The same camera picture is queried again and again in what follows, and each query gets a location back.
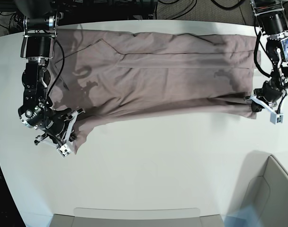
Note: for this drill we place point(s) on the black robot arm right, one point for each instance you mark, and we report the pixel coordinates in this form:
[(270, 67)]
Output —
[(40, 23)]

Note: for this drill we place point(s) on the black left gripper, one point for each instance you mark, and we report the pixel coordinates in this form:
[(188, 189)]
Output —
[(270, 95)]

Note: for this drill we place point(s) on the blue translucent object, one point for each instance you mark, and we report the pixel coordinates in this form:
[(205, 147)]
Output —
[(248, 216)]

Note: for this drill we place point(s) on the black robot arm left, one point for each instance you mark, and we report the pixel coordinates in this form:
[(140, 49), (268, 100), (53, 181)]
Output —
[(273, 23)]

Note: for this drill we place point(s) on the pink T-shirt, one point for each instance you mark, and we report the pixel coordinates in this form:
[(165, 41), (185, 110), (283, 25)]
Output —
[(117, 76)]

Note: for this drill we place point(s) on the grey cardboard box right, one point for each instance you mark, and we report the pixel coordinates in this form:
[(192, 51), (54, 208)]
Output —
[(269, 194)]

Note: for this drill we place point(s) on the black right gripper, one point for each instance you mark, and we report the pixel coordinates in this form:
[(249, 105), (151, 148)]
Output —
[(36, 117)]

